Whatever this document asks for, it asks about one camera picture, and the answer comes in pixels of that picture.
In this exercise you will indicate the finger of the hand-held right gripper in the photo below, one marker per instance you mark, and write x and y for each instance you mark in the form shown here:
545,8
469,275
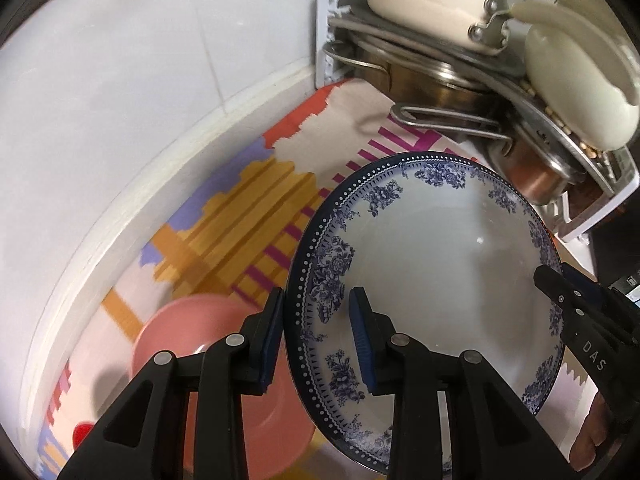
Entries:
585,287
555,290

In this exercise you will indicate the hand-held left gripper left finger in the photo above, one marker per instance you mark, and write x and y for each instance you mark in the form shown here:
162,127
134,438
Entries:
272,355

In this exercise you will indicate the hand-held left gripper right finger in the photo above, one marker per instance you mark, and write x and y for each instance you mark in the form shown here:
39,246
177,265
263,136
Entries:
361,340

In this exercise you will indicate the pink bowl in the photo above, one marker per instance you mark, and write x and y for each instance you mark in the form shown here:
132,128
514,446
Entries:
175,325

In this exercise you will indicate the blue floral plate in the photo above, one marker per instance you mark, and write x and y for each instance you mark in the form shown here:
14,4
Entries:
450,270

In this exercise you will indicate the red and black bowl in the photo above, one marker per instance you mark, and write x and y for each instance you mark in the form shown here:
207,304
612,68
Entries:
82,435

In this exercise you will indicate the person's right hand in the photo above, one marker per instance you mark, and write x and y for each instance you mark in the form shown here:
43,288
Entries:
592,435

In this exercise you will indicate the copper bottomed steel pot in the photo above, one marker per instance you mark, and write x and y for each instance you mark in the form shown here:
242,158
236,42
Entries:
530,175

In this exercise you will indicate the colourful patterned table mat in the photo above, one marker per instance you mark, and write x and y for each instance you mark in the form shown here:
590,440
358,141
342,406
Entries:
225,220

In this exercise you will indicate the white kettle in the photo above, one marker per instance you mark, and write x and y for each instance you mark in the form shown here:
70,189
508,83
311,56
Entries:
575,85

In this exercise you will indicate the large steel pot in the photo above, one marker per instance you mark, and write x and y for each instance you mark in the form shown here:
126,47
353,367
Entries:
435,85

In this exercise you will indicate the white pot shelf rack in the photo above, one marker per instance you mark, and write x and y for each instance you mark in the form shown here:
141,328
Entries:
335,25

